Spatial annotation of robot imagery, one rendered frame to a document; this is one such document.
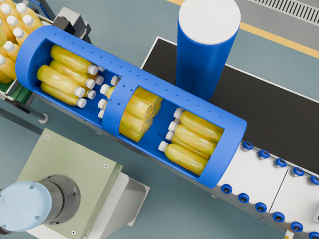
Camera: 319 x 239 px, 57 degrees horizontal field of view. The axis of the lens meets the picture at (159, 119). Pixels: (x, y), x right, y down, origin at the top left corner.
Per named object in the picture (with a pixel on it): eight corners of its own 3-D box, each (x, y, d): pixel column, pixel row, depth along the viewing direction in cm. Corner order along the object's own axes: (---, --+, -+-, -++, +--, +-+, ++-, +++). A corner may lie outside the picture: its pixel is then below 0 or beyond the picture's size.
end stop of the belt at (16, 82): (10, 96, 135) (6, 94, 132) (8, 95, 135) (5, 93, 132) (58, 28, 143) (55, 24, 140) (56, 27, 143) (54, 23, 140)
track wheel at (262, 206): (268, 209, 114) (269, 205, 115) (258, 203, 115) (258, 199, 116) (263, 215, 117) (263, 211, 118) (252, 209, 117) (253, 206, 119)
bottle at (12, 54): (37, 58, 145) (18, 39, 127) (36, 71, 143) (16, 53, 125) (23, 59, 145) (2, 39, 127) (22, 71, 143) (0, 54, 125)
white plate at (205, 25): (253, 12, 131) (252, 13, 132) (205, -21, 136) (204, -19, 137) (214, 55, 126) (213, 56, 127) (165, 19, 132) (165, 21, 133)
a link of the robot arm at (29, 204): (67, 217, 81) (44, 226, 67) (20, 230, 81) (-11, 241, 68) (59, 175, 83) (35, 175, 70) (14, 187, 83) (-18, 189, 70)
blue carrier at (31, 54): (209, 185, 123) (214, 194, 95) (41, 93, 137) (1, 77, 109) (240, 125, 124) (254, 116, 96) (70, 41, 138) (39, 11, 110)
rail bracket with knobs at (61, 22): (67, 47, 146) (60, 35, 136) (55, 41, 147) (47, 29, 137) (78, 31, 148) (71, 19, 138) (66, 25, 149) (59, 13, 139)
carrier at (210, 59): (222, 85, 216) (192, 62, 222) (254, 13, 132) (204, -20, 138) (197, 113, 212) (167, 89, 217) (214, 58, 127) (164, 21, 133)
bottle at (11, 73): (14, 85, 142) (-9, 68, 124) (14, 71, 144) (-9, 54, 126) (29, 82, 142) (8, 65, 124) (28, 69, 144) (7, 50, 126)
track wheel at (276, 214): (286, 219, 113) (287, 215, 114) (276, 213, 113) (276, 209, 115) (280, 225, 116) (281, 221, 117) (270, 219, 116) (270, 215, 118)
